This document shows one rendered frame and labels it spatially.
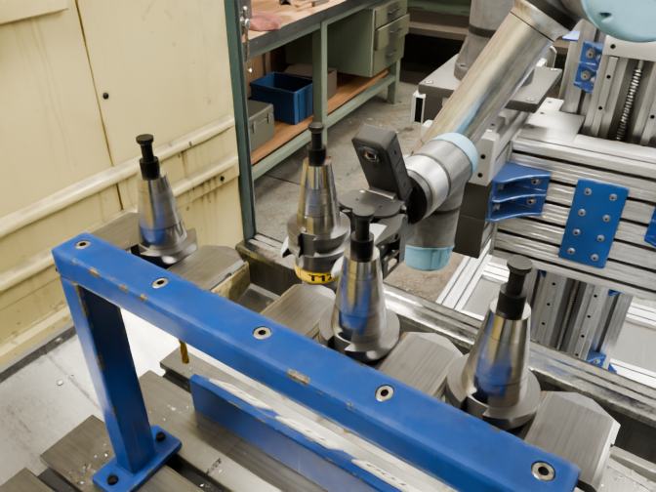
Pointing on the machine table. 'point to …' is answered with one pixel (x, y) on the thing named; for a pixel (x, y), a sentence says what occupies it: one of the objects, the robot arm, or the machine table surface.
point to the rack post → (117, 392)
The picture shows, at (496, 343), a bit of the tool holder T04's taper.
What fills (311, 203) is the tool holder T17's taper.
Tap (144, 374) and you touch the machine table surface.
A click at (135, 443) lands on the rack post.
